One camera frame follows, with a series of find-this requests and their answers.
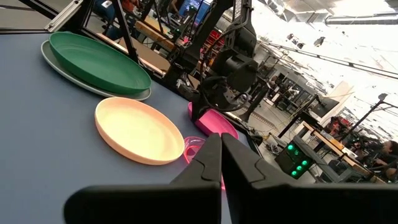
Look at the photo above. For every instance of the silver aluminium rail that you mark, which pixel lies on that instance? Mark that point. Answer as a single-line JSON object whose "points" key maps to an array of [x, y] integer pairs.
{"points": [[62, 17]]}

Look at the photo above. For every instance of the person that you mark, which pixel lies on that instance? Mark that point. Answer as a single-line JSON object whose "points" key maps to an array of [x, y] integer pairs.
{"points": [[387, 158]]}

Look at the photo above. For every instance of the blue table mat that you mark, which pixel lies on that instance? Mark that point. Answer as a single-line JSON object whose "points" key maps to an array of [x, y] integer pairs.
{"points": [[46, 140]]}

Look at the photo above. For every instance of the wooden background desk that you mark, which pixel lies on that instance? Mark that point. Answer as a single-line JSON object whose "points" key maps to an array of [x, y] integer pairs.
{"points": [[329, 140]]}

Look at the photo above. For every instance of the dark green plastic plate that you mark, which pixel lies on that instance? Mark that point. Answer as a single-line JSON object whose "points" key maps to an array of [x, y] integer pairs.
{"points": [[99, 65]]}

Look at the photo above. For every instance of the pale grey plastic plate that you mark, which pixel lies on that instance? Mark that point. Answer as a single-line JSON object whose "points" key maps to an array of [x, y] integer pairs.
{"points": [[45, 54]]}

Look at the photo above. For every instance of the transparent pink plastic plate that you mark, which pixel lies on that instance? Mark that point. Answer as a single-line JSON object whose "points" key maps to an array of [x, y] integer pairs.
{"points": [[190, 146]]}

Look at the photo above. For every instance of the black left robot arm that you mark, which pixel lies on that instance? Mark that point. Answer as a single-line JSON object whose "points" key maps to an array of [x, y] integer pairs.
{"points": [[239, 31]]}

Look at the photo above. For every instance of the magenta plastic plate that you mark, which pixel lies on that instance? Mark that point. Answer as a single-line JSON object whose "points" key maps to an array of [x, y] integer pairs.
{"points": [[214, 123]]}

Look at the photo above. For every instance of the peach plastic plate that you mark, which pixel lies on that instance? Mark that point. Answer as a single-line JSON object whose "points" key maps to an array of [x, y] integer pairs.
{"points": [[136, 127]]}

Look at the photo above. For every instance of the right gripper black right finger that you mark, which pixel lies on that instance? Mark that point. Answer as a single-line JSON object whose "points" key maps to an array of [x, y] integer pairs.
{"points": [[295, 205]]}

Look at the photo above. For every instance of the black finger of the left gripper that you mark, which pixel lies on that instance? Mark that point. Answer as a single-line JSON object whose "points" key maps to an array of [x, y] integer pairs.
{"points": [[197, 112]]}

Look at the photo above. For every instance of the blue lit monitor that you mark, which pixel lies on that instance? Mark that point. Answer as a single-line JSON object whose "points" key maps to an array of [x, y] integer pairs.
{"points": [[192, 9]]}

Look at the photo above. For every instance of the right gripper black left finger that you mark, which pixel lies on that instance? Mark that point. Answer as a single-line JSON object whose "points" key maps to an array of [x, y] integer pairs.
{"points": [[155, 205]]}

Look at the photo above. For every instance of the control box with green lights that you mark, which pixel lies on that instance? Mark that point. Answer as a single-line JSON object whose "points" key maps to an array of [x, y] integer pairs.
{"points": [[298, 158]]}

